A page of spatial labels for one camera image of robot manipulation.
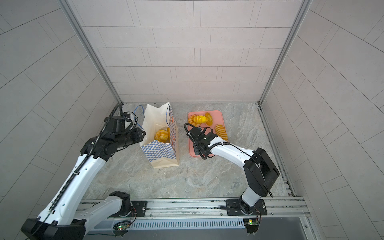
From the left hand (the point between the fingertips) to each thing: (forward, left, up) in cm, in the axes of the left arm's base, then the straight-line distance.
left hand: (149, 131), depth 72 cm
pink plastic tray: (+27, -38, -24) cm, 53 cm away
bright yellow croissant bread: (+21, -25, -17) cm, 37 cm away
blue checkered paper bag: (-7, -6, -1) cm, 9 cm away
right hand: (-1, -25, -18) cm, 31 cm away
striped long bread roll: (+13, -39, -21) cm, 46 cm away
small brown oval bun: (+22, -32, -19) cm, 44 cm away
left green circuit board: (-37, +9, -19) cm, 43 cm away
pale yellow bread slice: (+8, -1, -17) cm, 19 cm away
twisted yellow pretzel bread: (+22, -19, -21) cm, 36 cm away
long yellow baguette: (+9, -5, -19) cm, 22 cm away
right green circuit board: (-36, -49, -23) cm, 65 cm away
